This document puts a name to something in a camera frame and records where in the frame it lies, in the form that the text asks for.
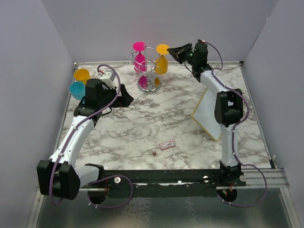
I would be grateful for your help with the small red white box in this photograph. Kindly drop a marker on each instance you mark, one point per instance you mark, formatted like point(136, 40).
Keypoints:
point(166, 144)

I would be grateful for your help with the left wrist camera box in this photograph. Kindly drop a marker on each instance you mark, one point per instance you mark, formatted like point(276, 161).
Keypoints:
point(107, 77)

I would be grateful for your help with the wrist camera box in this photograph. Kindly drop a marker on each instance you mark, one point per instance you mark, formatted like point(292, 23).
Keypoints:
point(201, 41)
point(107, 77)

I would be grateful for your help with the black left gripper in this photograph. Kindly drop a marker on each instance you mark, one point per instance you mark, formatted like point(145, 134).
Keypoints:
point(125, 100)

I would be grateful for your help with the chrome wine glass rack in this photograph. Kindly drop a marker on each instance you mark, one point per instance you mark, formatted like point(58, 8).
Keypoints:
point(154, 83)

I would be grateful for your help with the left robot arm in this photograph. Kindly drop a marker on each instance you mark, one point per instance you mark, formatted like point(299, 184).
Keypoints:
point(57, 176)

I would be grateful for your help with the blue wine glass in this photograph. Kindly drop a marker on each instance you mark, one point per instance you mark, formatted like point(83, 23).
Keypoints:
point(77, 90)

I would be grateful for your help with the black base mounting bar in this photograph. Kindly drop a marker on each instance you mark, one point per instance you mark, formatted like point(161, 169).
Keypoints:
point(166, 183)

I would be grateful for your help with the pink wine glass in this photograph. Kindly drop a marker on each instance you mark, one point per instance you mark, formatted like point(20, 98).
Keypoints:
point(139, 64)

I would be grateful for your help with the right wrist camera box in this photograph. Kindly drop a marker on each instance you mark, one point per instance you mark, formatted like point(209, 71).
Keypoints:
point(201, 41)

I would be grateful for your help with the yellow wine glass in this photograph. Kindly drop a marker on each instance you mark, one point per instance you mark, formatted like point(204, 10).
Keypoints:
point(82, 75)
point(161, 62)

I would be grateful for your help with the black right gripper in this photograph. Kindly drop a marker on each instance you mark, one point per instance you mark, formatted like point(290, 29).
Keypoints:
point(181, 51)

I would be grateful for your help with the small yellow-framed whiteboard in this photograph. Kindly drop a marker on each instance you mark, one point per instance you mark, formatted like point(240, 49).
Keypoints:
point(203, 115)

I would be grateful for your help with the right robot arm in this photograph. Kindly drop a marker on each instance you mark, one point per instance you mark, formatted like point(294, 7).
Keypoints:
point(228, 109)

